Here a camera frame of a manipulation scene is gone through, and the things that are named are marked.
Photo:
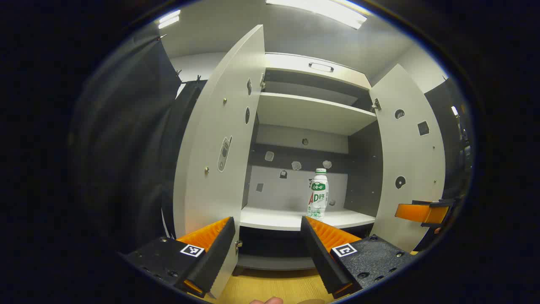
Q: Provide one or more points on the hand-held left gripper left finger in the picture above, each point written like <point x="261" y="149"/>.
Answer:
<point x="217" y="257"/>

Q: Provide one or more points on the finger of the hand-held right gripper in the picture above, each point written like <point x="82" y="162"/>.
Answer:
<point x="415" y="213"/>

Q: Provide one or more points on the grey cabinet door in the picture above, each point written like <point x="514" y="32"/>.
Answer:
<point x="407" y="152"/>
<point x="215" y="126"/>

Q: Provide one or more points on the white drink bottle green label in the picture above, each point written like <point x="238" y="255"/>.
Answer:
<point x="318" y="198"/>

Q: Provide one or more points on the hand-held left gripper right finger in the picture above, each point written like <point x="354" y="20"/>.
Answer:
<point x="320" y="257"/>

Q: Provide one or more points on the small ceiling light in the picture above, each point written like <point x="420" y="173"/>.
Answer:
<point x="168" y="19"/>

